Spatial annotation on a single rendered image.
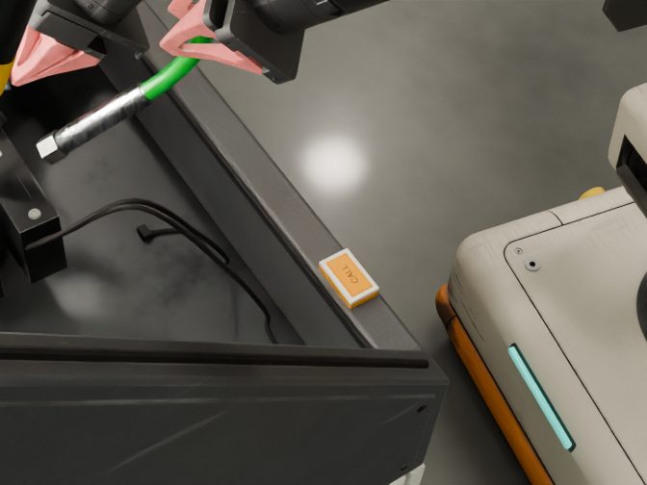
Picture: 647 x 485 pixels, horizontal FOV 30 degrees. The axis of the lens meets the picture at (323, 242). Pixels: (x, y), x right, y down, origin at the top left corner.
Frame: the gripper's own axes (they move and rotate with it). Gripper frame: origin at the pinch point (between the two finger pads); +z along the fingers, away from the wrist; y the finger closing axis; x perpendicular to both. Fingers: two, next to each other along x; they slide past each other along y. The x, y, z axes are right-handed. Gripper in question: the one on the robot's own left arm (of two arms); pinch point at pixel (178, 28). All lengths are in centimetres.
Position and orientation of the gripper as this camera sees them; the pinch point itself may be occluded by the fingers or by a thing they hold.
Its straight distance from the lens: 86.0
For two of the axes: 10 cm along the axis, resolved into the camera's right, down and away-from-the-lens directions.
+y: -1.5, 9.0, -4.0
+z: -7.7, 1.5, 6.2
